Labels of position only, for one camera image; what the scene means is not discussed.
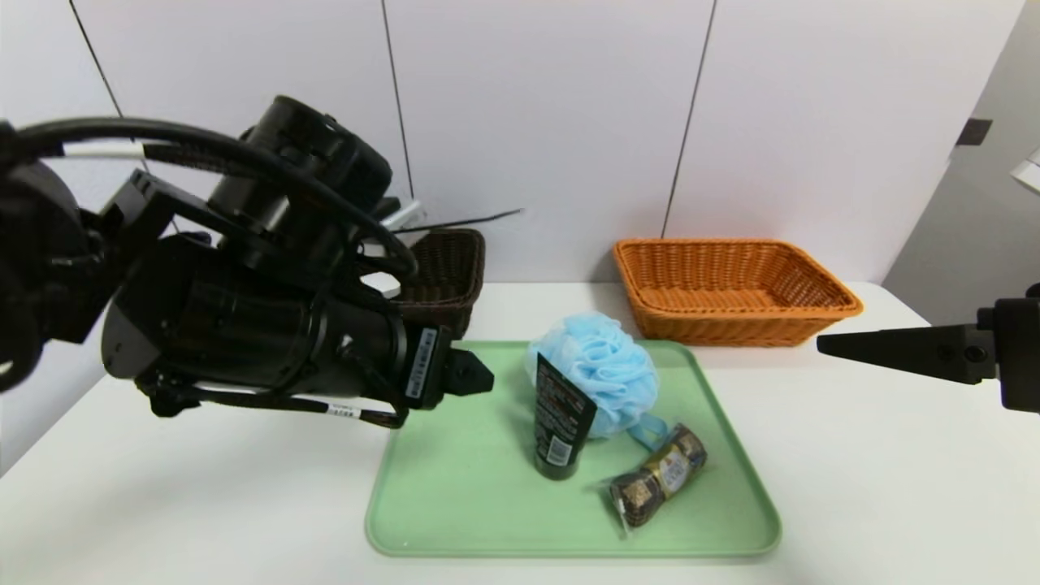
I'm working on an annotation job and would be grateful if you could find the dark brown wicker basket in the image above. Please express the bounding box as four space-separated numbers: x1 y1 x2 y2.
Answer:
394 228 487 340

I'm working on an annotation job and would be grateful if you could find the orange wicker basket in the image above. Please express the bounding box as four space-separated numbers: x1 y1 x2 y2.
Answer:
613 238 865 349

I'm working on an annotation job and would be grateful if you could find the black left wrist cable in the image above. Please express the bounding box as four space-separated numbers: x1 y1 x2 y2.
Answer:
0 118 419 277

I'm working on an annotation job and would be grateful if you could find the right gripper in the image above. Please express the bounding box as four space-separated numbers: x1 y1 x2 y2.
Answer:
817 297 1040 414

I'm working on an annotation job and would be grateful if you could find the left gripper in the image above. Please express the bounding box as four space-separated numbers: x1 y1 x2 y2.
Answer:
313 295 495 414

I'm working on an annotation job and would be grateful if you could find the gold chocolate pack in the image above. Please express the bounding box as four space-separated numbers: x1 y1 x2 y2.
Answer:
600 422 708 537

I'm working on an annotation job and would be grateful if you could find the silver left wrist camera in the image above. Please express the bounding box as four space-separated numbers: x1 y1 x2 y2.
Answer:
375 198 426 236

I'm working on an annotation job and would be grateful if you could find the black cosmetic tube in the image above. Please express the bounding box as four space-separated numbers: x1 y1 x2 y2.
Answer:
534 353 599 482

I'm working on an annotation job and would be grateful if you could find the blue mesh bath loofah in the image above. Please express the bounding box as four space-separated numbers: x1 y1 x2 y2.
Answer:
524 313 669 449

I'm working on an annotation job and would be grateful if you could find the green plastic tray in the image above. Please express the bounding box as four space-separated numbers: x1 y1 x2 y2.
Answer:
366 340 782 560

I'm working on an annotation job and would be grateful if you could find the black left camera bracket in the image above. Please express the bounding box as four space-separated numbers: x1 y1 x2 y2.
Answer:
102 169 245 253

